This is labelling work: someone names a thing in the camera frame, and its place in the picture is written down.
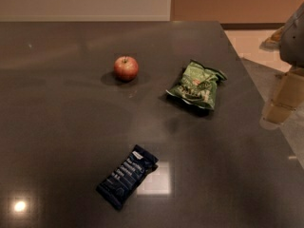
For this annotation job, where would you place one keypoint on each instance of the green jalapeno chip bag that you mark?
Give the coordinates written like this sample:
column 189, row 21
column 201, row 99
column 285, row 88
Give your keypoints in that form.
column 198, row 85

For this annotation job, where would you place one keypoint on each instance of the dark blue rxbar wrapper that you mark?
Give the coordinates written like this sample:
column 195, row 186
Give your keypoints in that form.
column 124, row 180

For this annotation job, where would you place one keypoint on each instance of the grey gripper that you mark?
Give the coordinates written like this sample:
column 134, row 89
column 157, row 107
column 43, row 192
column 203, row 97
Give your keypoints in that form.
column 294, row 43

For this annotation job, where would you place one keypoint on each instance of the red apple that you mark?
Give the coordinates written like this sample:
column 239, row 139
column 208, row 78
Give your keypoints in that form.
column 126, row 68

